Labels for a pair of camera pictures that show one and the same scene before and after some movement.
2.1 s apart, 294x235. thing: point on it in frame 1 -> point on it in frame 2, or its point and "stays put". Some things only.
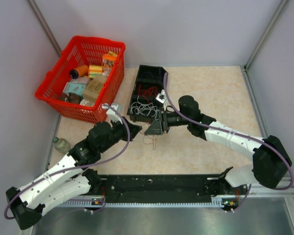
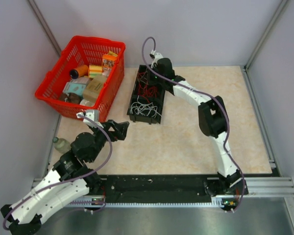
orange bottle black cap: [79, 72] stays put
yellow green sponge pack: [94, 70] stays put
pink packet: [81, 80] stays put
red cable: [152, 91] stays put
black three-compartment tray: [149, 82] stays put
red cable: [150, 143] -> [139, 85]
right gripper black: [156, 128] -> [150, 82]
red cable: [152, 91] stays put
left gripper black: [133, 129] -> [122, 133]
